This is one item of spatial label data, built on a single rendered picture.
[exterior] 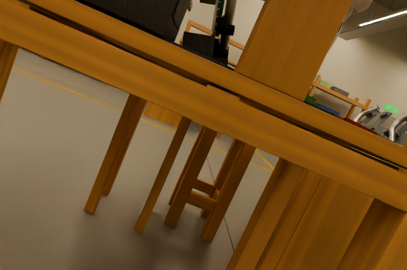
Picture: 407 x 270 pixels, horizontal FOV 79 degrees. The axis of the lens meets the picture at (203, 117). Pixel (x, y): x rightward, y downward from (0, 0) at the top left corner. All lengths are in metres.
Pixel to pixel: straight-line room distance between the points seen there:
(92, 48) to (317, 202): 1.22
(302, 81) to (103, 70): 0.38
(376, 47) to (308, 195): 7.07
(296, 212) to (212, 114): 1.02
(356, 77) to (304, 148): 7.39
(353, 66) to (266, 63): 7.37
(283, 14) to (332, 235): 1.20
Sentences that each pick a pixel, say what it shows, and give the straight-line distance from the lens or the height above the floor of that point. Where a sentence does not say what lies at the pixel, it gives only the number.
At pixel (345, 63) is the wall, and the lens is 7.71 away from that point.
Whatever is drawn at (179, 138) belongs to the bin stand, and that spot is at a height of 0.55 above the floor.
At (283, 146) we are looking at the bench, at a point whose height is 0.79.
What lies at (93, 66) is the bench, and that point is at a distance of 0.51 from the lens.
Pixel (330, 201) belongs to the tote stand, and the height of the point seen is 0.56.
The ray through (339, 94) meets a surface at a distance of 6.95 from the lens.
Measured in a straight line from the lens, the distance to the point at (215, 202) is 1.55.
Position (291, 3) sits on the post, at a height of 1.03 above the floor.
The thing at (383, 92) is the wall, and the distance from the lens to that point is 8.41.
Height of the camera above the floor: 0.83
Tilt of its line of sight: 6 degrees down
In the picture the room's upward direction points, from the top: 24 degrees clockwise
